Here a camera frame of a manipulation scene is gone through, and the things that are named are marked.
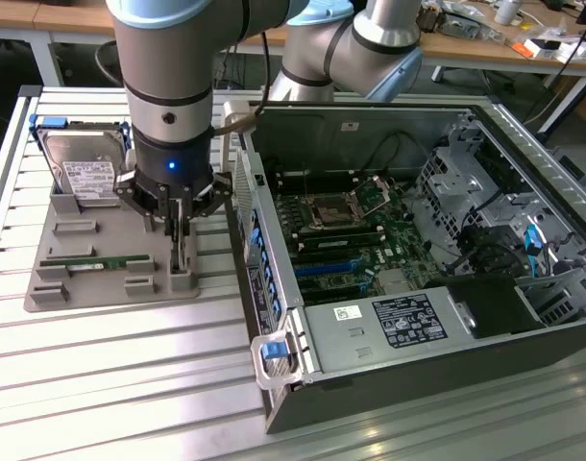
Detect metal socket cover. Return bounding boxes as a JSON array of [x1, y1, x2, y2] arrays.
[[350, 175, 395, 217]]

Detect blue expansion slot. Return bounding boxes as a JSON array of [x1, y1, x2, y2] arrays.
[[292, 258, 367, 279]]

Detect small white box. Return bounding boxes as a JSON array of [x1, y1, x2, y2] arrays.
[[523, 36, 561, 60]]

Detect open Dell PC case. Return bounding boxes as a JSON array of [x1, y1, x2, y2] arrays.
[[220, 98, 586, 436]]

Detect blue case latch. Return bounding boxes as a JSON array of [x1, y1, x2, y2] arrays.
[[258, 338, 287, 361]]

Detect dark RAM stick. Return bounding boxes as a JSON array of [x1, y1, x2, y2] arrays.
[[297, 231, 388, 252]]

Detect white bottle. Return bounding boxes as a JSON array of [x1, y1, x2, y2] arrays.
[[494, 0, 523, 25]]

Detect grey power supply unit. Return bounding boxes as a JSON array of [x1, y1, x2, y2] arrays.
[[302, 287, 475, 376]]

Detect CPU socket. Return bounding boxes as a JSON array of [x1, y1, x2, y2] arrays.
[[305, 193, 367, 231]]

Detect Nvidia graphics card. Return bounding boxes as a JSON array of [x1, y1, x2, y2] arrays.
[[170, 197, 194, 275]]

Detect black drive cable bundle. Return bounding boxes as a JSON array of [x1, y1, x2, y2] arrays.
[[458, 225, 532, 279]]

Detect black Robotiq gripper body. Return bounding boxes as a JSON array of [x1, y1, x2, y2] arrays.
[[132, 125, 215, 202]]

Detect small electronic device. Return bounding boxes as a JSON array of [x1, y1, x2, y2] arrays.
[[417, 2, 482, 39]]

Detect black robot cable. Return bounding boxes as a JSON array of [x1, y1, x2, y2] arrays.
[[213, 28, 274, 136]]

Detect green RAM stick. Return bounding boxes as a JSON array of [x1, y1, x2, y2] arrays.
[[40, 254, 151, 271]]

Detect wooden desk white frame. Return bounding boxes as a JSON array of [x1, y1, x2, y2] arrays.
[[417, 0, 586, 135], [0, 0, 294, 87]]

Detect hard disk in blue carrier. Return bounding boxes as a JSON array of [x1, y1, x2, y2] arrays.
[[28, 113, 134, 208]]

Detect blue wire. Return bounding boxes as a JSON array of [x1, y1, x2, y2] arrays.
[[523, 224, 545, 279]]

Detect green motherboard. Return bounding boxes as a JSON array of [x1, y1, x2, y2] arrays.
[[273, 175, 441, 308]]

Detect metal disk bay cage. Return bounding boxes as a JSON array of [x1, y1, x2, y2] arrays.
[[415, 143, 508, 231]]

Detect silver chipset heat sink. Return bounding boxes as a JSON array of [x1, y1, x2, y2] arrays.
[[377, 269, 417, 295]]

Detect grey plastic parts rack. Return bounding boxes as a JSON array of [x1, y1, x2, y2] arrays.
[[23, 184, 203, 313]]

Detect black plastic shroud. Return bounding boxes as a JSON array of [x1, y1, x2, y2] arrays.
[[425, 274, 549, 340]]

